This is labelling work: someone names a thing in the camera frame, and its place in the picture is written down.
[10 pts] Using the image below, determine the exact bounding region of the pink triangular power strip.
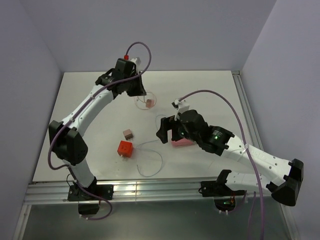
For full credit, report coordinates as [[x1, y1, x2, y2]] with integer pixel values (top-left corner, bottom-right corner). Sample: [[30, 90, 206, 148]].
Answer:
[[171, 139, 194, 148]]

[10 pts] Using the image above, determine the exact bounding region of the pink charger plug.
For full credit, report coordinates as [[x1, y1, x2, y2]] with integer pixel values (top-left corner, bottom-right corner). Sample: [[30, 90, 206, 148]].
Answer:
[[145, 99, 154, 109]]

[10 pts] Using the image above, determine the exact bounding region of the red cube adapter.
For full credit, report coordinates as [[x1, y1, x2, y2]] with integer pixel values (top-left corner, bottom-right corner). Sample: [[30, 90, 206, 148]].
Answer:
[[117, 140, 134, 158]]

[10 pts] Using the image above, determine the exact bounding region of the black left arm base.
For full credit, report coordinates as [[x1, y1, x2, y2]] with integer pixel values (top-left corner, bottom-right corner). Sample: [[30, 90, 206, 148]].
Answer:
[[67, 182, 114, 221]]

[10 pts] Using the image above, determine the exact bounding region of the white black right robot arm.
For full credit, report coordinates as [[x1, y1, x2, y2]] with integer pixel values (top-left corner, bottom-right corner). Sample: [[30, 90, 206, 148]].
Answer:
[[156, 110, 304, 207]]

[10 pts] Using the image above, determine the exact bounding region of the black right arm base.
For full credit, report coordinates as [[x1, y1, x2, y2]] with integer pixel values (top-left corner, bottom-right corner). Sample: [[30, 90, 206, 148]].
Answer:
[[198, 180, 247, 214]]

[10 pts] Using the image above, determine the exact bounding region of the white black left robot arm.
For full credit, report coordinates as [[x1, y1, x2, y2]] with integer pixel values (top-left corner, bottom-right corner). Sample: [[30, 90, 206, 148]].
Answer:
[[48, 55, 147, 200]]

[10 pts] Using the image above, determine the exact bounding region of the brown charger plug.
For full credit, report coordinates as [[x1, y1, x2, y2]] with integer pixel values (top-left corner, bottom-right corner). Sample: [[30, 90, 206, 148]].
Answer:
[[123, 129, 134, 140]]

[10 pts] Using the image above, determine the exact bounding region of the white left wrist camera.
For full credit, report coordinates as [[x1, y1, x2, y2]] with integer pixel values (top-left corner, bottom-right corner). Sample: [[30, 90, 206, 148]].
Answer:
[[130, 57, 141, 67]]

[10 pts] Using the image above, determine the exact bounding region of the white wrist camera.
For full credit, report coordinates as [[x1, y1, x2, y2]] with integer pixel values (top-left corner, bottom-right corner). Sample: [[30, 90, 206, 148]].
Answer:
[[130, 57, 141, 67], [171, 99, 190, 121]]

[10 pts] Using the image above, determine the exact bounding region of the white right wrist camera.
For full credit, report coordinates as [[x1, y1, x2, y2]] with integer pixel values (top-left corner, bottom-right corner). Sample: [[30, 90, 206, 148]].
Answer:
[[171, 99, 190, 121]]

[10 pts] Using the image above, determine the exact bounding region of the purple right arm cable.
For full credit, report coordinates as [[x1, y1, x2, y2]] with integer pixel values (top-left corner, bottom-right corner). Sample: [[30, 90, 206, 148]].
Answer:
[[178, 89, 266, 240]]

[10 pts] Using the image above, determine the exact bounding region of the aluminium table frame rail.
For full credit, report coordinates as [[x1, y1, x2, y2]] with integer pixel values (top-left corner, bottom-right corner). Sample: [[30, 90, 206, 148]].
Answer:
[[23, 70, 262, 212]]

